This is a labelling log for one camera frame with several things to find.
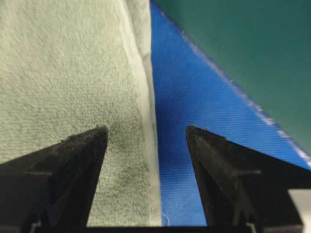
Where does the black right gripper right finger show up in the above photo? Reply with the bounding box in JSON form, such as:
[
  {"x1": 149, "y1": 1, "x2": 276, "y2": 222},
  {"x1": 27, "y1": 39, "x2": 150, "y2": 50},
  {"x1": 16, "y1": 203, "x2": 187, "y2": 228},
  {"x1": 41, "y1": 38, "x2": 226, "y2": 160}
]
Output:
[{"x1": 186, "y1": 125, "x2": 311, "y2": 233}]

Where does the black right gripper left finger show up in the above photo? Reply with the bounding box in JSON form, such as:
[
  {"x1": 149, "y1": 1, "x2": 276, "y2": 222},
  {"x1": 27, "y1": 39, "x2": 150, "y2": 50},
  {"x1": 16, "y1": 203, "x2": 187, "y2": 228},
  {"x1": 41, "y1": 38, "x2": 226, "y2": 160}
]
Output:
[{"x1": 0, "y1": 126, "x2": 108, "y2": 233}]

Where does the light green bath towel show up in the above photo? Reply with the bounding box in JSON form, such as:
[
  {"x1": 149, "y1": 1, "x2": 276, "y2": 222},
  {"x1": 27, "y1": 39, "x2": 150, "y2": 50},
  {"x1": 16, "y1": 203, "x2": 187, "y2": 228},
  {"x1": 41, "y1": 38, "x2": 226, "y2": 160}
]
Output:
[{"x1": 0, "y1": 0, "x2": 162, "y2": 226}]

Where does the blue table cloth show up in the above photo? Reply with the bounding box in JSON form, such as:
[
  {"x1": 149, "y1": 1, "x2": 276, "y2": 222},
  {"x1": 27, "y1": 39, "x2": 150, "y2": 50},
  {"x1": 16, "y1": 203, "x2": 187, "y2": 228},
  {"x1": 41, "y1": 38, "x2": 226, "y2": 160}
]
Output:
[{"x1": 151, "y1": 2, "x2": 311, "y2": 226}]

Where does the dark green board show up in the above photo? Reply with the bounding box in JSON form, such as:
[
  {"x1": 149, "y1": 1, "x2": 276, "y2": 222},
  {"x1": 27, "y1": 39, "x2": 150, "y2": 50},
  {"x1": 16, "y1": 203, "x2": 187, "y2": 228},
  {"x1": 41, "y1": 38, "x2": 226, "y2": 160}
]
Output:
[{"x1": 155, "y1": 0, "x2": 311, "y2": 151}]

